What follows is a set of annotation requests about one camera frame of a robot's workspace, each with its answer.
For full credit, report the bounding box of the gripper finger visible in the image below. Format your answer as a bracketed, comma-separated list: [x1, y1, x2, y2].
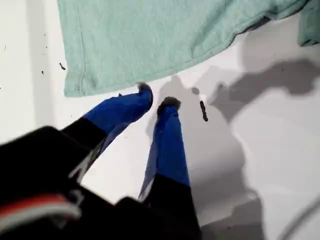
[61, 83, 154, 152]
[138, 96, 204, 237]

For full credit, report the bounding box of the pale green T-shirt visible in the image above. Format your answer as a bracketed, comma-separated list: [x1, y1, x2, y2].
[56, 0, 320, 98]

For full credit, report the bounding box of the camera black cable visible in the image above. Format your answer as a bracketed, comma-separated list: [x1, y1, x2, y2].
[273, 197, 320, 240]

